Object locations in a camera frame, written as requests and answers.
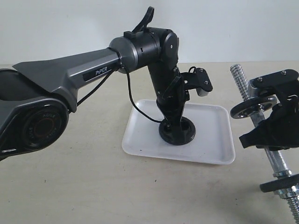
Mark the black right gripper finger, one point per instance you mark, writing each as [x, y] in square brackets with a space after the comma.
[257, 137]

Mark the chrome star collar nut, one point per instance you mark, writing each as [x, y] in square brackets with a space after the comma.
[290, 192]

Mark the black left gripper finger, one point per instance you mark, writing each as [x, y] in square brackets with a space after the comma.
[168, 127]
[182, 126]

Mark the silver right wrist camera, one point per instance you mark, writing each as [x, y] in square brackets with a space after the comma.
[284, 84]

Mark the white rectangular plastic tray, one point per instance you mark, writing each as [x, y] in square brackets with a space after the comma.
[212, 144]

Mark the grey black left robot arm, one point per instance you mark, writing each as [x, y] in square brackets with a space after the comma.
[37, 97]

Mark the chrome threaded dumbbell bar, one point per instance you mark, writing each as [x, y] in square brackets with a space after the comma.
[276, 159]

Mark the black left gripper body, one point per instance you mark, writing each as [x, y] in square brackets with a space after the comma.
[172, 107]

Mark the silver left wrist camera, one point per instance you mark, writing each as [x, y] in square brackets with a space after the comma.
[198, 79]

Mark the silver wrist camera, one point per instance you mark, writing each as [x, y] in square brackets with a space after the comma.
[198, 79]
[284, 84]

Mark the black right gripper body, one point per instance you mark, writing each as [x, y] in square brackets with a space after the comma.
[283, 124]

